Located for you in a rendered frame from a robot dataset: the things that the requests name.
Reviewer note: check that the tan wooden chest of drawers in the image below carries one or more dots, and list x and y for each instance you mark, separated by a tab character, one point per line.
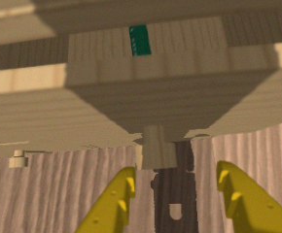
79	16

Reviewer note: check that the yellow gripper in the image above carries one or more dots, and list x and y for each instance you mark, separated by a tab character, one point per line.
250	207

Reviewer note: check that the green aa battery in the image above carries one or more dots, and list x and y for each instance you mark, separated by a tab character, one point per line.
139	40

